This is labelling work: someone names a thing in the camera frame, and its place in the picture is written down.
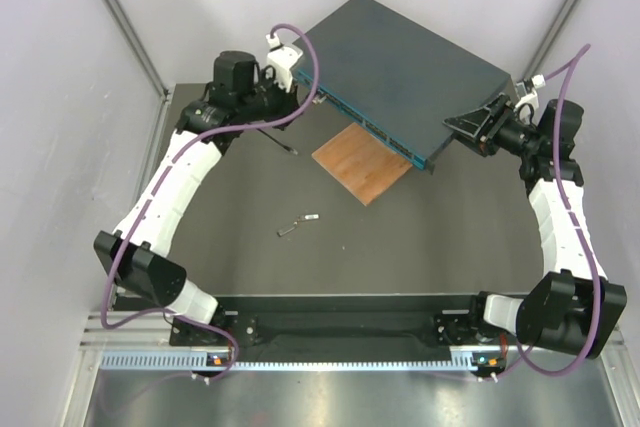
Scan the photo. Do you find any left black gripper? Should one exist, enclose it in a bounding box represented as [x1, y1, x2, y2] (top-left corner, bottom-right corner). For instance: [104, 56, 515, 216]
[238, 69, 304, 131]

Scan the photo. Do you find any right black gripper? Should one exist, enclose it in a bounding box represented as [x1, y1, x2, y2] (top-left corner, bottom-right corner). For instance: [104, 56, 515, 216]
[442, 94, 540, 158]

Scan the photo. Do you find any black ethernet cable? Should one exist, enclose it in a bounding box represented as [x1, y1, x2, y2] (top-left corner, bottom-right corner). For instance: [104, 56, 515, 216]
[254, 126, 300, 155]

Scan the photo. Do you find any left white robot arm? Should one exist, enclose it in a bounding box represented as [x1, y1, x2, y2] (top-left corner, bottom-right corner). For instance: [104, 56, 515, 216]
[94, 43, 303, 344]

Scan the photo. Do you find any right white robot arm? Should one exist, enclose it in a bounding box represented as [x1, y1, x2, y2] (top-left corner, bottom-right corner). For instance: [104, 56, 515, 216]
[444, 95, 627, 359]

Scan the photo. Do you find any wooden board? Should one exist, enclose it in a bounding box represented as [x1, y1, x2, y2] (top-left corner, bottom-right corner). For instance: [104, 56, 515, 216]
[312, 123, 412, 206]

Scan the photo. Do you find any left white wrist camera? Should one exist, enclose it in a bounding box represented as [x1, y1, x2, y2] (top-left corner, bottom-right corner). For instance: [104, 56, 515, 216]
[266, 34, 304, 93]

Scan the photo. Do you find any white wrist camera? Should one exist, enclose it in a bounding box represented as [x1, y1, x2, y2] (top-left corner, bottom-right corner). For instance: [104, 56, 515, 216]
[266, 34, 304, 93]
[515, 74, 546, 109]

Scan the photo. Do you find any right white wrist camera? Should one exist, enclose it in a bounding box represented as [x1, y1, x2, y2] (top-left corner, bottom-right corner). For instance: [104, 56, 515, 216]
[515, 74, 546, 109]

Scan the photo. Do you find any blue network switch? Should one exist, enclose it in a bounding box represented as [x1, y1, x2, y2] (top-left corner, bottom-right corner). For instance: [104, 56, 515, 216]
[306, 0, 515, 171]

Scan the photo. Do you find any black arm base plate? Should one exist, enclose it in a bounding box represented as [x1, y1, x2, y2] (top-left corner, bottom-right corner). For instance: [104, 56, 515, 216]
[169, 294, 514, 362]

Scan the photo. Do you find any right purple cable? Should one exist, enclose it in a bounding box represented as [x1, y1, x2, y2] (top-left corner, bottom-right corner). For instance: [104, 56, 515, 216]
[494, 43, 593, 382]

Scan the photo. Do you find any purple cable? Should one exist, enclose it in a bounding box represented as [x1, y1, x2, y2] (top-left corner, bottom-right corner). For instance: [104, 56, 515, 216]
[100, 23, 321, 381]
[494, 43, 593, 382]

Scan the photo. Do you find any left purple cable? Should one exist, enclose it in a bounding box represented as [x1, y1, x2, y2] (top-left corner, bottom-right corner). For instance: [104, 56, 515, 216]
[100, 23, 321, 381]

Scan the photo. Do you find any slotted cable duct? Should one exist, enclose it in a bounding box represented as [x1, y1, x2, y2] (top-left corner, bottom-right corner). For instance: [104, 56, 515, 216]
[100, 351, 504, 372]

